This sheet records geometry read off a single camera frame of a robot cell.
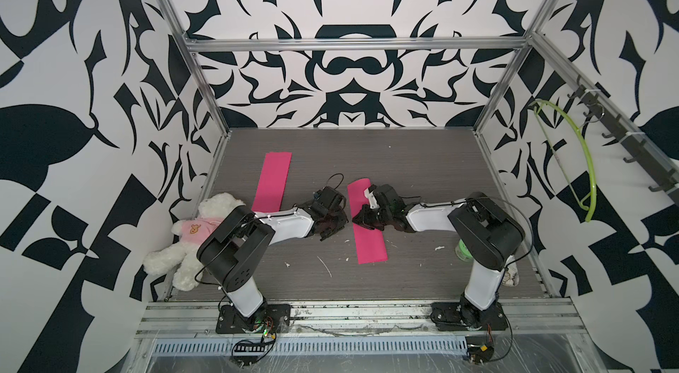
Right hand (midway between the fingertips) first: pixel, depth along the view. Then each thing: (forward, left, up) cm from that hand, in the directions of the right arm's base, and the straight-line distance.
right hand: (351, 216), depth 93 cm
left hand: (0, +2, 0) cm, 2 cm away
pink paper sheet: (+14, +30, -1) cm, 33 cm away
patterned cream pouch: (-20, -47, +1) cm, 51 cm away
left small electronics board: (-37, +28, -4) cm, 46 cm away
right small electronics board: (-38, -33, -2) cm, 50 cm away
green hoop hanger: (-11, -59, +24) cm, 65 cm away
